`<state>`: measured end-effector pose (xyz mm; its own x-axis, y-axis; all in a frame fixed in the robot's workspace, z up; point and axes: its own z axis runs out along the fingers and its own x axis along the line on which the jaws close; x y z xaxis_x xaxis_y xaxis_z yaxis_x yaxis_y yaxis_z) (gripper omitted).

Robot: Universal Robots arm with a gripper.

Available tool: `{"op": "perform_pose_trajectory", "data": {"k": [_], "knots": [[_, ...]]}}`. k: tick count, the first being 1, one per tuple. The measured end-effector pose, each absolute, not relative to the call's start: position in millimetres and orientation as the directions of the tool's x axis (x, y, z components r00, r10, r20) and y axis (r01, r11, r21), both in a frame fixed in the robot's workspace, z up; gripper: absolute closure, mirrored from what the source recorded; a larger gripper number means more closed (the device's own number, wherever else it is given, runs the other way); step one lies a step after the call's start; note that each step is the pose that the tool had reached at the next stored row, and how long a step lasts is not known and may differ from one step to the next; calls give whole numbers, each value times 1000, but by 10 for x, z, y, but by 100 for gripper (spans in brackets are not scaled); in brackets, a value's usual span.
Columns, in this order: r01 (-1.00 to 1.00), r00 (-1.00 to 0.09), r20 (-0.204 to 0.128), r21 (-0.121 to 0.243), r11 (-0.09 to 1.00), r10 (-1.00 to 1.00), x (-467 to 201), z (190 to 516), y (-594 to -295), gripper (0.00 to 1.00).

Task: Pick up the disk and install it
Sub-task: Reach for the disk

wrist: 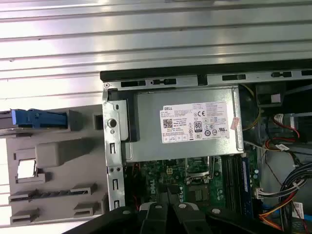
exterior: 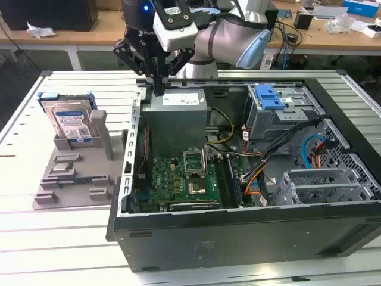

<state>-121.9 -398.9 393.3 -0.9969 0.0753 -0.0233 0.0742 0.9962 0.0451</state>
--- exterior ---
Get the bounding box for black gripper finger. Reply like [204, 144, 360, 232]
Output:
[112, 38, 160, 96]
[159, 47, 196, 96]

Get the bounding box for hard disk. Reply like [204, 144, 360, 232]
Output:
[37, 91, 96, 142]

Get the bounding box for metal disk bay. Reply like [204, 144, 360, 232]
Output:
[269, 168, 376, 206]

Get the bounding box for wooden desk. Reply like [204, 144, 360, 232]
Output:
[0, 0, 381, 72]

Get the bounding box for grey power supply unit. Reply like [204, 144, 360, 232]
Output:
[141, 88, 209, 156]

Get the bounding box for large black box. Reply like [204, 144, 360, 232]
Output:
[0, 0, 99, 32]

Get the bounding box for crumpled white paper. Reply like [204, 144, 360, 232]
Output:
[26, 21, 57, 39]

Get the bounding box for blue plastic bay latch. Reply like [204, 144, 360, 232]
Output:
[255, 85, 287, 111]

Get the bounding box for black computer tower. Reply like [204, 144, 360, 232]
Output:
[263, 7, 280, 30]

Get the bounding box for metal socket cover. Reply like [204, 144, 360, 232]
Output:
[182, 147, 208, 178]

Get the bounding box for metal optical drive cage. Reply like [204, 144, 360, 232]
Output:
[246, 85, 325, 150]

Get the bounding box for green motherboard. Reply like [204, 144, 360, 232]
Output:
[130, 145, 257, 212]

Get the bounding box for CPU socket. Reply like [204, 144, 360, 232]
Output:
[186, 175, 209, 196]

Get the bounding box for small black box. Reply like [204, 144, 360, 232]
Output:
[293, 11, 315, 30]

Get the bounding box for silver CPU chip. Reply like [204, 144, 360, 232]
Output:
[52, 163, 74, 175]

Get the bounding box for installed RAM stick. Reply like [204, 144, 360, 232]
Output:
[224, 154, 243, 208]

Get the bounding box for RAM stick with blue label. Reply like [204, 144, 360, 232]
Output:
[56, 177, 99, 184]

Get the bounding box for grey parts rack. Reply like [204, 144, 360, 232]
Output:
[32, 109, 129, 210]

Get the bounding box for black graphics card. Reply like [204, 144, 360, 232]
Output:
[159, 200, 223, 212]

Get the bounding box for clear plastic bags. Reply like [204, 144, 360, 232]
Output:
[324, 14, 358, 33]

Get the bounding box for black PC case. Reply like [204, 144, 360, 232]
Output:
[105, 76, 381, 273]

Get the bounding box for blue cardboard box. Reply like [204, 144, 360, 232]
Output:
[342, 0, 381, 17]

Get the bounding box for white box with black inlay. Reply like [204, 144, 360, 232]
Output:
[361, 23, 381, 39]

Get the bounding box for yellow wire bundle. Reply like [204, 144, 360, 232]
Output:
[205, 107, 236, 147]

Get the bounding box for red and black wire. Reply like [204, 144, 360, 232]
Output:
[139, 125, 150, 176]

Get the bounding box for black cable bundle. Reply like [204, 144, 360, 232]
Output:
[238, 117, 324, 182]

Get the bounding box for blue wire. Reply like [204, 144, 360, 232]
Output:
[300, 133, 328, 170]

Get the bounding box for orange wire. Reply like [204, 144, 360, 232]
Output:
[311, 142, 328, 170]

